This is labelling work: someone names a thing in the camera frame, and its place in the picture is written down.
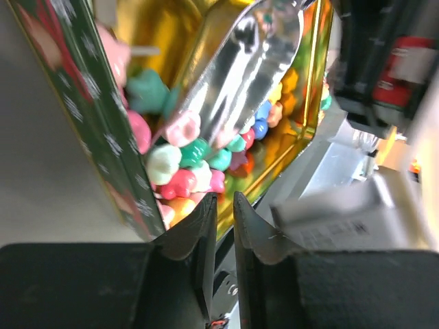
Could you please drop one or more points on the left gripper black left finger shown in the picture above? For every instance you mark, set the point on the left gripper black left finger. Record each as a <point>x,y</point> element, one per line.
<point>166,283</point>

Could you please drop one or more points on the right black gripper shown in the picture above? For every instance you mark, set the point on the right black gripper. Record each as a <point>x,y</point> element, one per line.
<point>388,56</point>

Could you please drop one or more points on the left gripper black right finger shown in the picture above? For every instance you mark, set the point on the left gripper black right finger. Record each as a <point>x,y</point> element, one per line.
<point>282,285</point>

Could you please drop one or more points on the silver metal scoop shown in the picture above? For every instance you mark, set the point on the silver metal scoop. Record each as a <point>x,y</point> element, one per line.
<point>242,53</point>

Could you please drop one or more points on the gold tin of star candies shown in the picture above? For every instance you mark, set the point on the gold tin of star candies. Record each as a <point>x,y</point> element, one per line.
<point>118,116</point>

